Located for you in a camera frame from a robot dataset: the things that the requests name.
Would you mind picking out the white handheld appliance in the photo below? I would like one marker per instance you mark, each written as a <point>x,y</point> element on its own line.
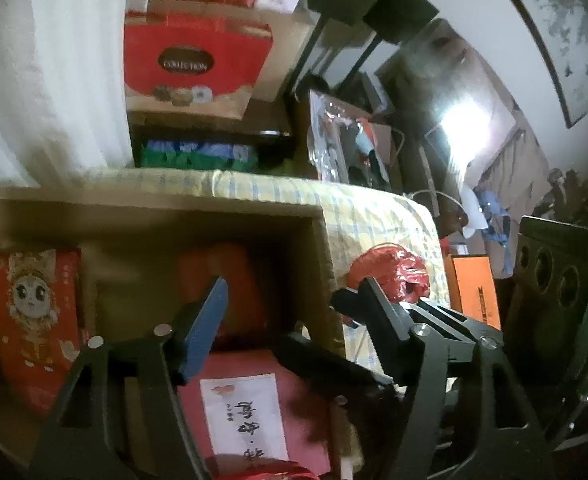
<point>471,210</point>

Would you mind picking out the plain brown cardboard carton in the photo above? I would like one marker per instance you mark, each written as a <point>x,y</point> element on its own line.
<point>281,70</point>

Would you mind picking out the red foil ball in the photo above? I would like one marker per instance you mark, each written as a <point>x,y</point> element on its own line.
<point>398,270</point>

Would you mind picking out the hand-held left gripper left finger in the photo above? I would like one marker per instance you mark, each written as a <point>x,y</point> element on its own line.
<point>206,330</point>

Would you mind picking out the brown sofa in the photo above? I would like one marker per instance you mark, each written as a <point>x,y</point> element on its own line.
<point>423,55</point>

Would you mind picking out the red paper carrier bag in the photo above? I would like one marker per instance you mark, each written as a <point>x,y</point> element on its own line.
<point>174,35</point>

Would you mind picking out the bright work lamp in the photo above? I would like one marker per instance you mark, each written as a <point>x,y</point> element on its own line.
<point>468,120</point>

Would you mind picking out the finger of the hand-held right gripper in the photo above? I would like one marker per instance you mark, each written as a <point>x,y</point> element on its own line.
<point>448,315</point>
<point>324,365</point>

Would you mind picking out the framed ink painting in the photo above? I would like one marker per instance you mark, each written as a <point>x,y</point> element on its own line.
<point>563,25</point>

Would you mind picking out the brown bag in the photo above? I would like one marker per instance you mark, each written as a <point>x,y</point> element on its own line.
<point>453,220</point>

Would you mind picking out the black speaker stand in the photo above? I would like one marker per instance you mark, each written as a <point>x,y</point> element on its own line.
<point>358,60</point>
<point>306,50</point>

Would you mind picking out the orange flat box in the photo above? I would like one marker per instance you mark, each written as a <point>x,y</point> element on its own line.
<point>473,285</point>

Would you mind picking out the clear plastic packaged toy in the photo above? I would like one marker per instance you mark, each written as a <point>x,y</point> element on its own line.
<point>344,145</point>

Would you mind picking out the brown cardboard box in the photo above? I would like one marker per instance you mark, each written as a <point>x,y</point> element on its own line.
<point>124,230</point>

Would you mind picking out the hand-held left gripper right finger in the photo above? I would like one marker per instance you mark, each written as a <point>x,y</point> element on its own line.
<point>373,320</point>

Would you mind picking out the yellow blue checked tablecloth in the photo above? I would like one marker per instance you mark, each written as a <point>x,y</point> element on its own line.
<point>363,210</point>

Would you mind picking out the red cartoon gift bag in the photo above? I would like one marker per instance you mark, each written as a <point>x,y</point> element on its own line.
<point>39,310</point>

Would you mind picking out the green blue packet pack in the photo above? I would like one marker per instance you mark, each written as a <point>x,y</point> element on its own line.
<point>199,155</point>

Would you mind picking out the white curtain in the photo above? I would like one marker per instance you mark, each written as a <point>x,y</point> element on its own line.
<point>49,85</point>

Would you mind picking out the dark wooden side table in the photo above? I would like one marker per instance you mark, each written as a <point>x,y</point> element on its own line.
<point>269,130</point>

